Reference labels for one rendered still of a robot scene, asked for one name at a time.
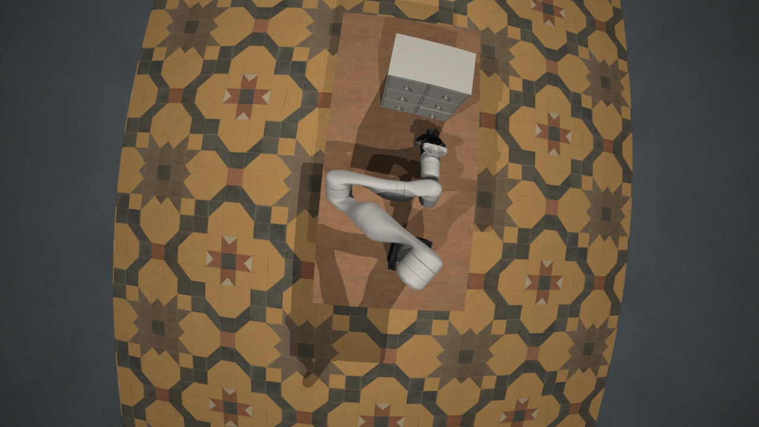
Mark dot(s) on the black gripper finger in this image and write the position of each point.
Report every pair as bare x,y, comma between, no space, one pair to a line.
423,136
436,139

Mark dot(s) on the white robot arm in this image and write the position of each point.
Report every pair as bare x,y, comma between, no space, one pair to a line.
421,264

